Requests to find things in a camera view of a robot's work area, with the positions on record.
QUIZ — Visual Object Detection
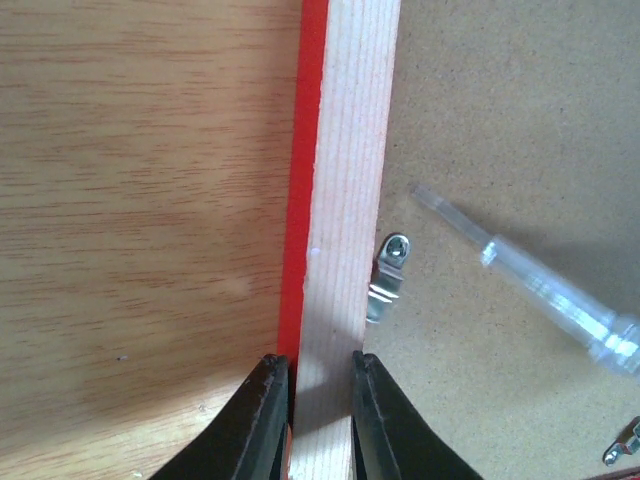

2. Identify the metal frame retaining clip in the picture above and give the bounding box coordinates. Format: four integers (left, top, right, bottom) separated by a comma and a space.
366, 233, 411, 324

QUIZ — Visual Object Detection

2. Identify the red picture frame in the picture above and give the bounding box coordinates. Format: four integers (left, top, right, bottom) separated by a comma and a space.
276, 0, 640, 480

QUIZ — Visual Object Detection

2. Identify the small clear-handled screwdriver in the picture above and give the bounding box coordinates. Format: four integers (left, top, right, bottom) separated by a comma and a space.
411, 184, 639, 379

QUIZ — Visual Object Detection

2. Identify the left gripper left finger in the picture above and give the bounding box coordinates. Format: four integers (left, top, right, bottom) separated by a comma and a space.
153, 354, 289, 479

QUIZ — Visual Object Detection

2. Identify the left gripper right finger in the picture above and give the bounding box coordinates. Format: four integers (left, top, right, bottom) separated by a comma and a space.
351, 351, 481, 480

